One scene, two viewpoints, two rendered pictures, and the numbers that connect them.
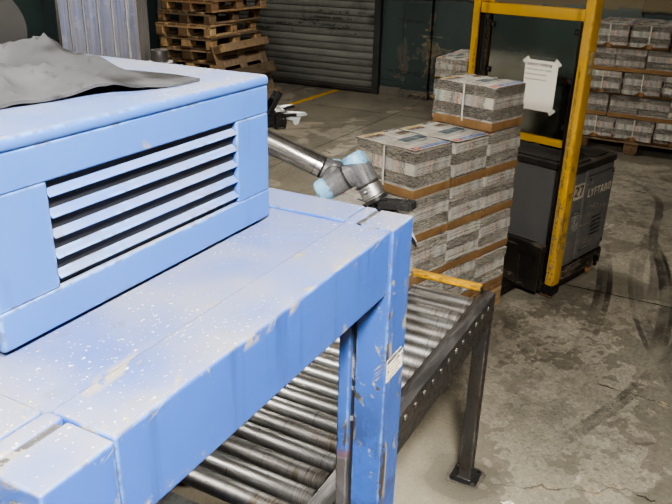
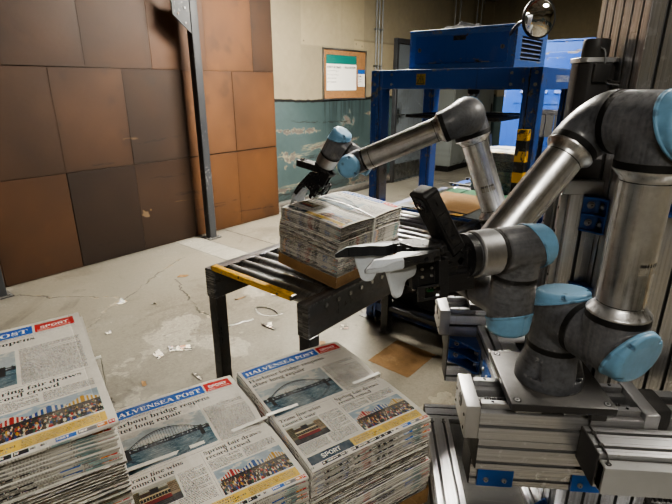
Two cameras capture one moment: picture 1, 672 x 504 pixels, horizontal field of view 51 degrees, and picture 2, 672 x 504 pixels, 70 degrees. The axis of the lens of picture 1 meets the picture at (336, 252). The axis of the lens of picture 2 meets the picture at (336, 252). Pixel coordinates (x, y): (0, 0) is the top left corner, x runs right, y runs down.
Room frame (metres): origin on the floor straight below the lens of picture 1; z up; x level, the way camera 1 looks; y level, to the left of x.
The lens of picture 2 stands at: (3.86, 0.29, 1.47)
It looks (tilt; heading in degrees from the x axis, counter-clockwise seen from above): 19 degrees down; 192
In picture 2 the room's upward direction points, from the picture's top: straight up
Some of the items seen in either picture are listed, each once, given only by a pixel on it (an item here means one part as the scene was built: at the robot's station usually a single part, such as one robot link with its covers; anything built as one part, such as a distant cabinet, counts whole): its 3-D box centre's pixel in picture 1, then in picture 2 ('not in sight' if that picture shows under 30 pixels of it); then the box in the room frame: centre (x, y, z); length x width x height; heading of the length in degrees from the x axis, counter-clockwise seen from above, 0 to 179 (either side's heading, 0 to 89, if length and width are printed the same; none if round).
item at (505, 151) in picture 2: not in sight; (502, 168); (0.40, 0.73, 0.93); 0.38 x 0.30 x 0.26; 152
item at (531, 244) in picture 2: not in sight; (518, 249); (3.06, 0.43, 1.21); 0.11 x 0.08 x 0.09; 123
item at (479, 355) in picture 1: (473, 403); (223, 368); (2.26, -0.53, 0.34); 0.06 x 0.06 x 0.68; 62
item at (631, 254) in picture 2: not in sight; (631, 243); (2.92, 0.65, 1.19); 0.15 x 0.12 x 0.55; 33
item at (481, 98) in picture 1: (469, 196); not in sight; (3.81, -0.74, 0.65); 0.39 x 0.30 x 1.29; 45
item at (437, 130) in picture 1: (443, 131); not in sight; (3.59, -0.53, 1.06); 0.37 x 0.28 x 0.01; 46
